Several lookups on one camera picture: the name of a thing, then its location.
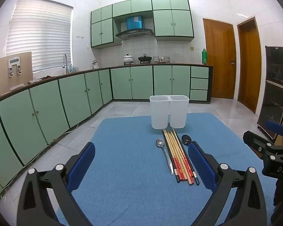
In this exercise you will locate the green bottle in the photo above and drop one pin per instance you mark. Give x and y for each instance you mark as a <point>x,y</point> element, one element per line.
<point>204,57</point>

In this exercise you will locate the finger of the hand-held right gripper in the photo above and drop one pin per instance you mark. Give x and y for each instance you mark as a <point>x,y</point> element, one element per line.
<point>254,140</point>
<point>276,126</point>

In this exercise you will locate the blue tablecloth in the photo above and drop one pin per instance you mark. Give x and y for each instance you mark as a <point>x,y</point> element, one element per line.
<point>122,160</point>

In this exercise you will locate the black chopstick silver band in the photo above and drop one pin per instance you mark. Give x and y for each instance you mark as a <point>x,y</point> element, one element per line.
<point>170,155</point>

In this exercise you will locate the white clip device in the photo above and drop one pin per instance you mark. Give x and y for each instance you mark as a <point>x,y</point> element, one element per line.
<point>14,61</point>

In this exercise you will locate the dark kitchen countertop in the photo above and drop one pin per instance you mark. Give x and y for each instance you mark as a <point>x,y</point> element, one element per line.
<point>179,64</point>

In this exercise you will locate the bamboo chopstick red floral end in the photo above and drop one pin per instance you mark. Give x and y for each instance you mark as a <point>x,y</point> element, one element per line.
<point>173,155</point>
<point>181,155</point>
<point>177,155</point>

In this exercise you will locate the range hood with blue chimney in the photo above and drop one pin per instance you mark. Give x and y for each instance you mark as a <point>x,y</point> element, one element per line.
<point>134,33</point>

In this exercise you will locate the black glass-front cabinet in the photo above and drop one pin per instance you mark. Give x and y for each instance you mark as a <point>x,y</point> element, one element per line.
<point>273,94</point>

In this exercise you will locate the bundle of wooden chopsticks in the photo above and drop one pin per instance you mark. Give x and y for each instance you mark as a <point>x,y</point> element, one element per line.
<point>186,155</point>

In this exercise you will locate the green kitchen cabinets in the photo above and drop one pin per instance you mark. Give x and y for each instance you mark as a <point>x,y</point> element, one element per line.
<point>165,23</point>
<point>49,103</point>

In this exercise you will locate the white cooking pot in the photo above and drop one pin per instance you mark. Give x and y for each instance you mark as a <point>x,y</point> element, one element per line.
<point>128,58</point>

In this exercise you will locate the metal kitchen faucet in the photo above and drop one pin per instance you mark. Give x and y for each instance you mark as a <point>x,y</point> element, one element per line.
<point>65,58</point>

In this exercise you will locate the green upper kitchen cabinets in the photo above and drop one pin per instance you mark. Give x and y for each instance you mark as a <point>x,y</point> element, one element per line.
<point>165,23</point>

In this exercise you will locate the white window blind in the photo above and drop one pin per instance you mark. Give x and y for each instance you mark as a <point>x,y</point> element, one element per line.
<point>37,35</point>

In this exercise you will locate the metal spoon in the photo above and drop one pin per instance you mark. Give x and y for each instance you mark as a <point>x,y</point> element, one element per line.
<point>160,142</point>

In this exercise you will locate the black spoon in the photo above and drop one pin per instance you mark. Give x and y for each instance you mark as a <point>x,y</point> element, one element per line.
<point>186,139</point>

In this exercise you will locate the gas stove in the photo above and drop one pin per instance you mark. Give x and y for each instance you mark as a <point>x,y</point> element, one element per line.
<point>141,63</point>

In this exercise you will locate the brown wooden door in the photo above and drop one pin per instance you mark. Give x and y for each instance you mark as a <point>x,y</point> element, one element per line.
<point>250,70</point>
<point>219,58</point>

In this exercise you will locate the cluster of glass jars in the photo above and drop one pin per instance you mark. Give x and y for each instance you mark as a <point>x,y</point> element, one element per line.
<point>164,59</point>

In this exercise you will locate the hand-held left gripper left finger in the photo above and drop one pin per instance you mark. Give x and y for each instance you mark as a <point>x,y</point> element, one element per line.
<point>82,167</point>

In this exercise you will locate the green lower kitchen cabinets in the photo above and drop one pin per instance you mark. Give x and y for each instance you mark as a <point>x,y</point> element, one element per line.
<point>49,103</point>

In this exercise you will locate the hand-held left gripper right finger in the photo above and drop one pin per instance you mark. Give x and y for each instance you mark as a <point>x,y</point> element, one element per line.
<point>200,167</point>

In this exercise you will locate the white plastic container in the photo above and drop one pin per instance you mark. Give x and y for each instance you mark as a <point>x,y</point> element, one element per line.
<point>179,113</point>
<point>159,113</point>

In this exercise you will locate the brown water purifier box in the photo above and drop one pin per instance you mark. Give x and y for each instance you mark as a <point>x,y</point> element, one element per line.
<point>2,75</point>

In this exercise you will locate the crumpled cloth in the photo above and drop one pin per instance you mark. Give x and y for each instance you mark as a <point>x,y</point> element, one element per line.
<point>46,77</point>

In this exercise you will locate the black wok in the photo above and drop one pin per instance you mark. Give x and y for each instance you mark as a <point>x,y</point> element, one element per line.
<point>145,58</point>

